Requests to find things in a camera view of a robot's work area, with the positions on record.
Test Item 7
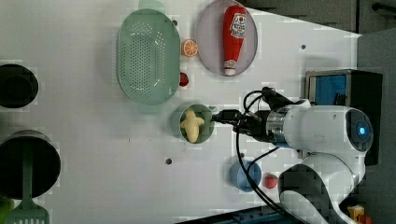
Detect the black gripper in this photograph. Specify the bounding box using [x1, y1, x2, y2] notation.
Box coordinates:
[211, 109, 270, 143]

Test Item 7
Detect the large black pot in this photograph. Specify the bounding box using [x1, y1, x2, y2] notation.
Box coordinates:
[0, 130, 61, 200]

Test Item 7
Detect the green perforated colander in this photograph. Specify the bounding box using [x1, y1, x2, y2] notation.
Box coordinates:
[118, 8, 180, 105]

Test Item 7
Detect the blue metal frame rail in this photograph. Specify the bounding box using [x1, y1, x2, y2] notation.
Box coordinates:
[177, 206, 300, 224]

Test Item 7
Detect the blue cup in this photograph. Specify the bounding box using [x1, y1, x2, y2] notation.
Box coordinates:
[230, 161, 262, 192]

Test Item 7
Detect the small black pot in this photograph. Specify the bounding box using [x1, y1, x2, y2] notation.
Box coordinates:
[0, 64, 38, 108]

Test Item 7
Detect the green slotted spatula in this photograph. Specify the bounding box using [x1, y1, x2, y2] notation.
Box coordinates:
[4, 141, 50, 224]

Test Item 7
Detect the orange slice toy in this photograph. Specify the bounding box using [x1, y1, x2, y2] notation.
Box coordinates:
[181, 39, 198, 57]

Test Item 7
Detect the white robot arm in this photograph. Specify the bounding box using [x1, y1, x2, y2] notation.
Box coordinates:
[212, 99, 374, 224]

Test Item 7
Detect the green mug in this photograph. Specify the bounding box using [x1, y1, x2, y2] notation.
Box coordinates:
[170, 104, 216, 144]

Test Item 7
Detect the silver toaster oven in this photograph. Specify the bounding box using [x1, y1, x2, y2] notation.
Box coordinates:
[304, 69, 383, 166]

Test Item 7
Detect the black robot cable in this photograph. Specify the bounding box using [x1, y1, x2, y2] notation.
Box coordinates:
[234, 87, 300, 220]

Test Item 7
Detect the red plush ketchup bottle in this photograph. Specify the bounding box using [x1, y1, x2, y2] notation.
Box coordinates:
[222, 5, 247, 76]

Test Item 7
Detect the red strawberry toy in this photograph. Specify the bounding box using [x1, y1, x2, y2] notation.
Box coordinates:
[179, 73, 189, 87]
[264, 174, 278, 189]

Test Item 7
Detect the grey round plate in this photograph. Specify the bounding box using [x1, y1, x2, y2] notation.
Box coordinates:
[195, 0, 258, 75]

